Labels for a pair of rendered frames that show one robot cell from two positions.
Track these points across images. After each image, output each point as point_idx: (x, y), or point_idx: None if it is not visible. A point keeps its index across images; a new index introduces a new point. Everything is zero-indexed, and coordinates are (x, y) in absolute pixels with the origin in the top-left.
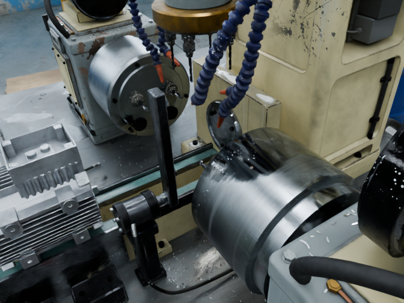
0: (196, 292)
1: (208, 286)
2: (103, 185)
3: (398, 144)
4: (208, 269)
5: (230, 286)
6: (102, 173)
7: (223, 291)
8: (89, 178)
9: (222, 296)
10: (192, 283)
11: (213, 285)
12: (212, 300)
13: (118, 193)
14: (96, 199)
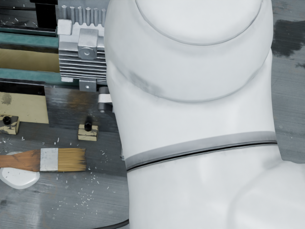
0: (29, 15)
1: (17, 13)
2: (15, 190)
3: None
4: (4, 23)
5: (2, 3)
6: (0, 217)
7: (11, 4)
8: (23, 217)
9: (14, 2)
10: (26, 22)
11: (12, 12)
12: (24, 3)
13: (28, 72)
14: (55, 78)
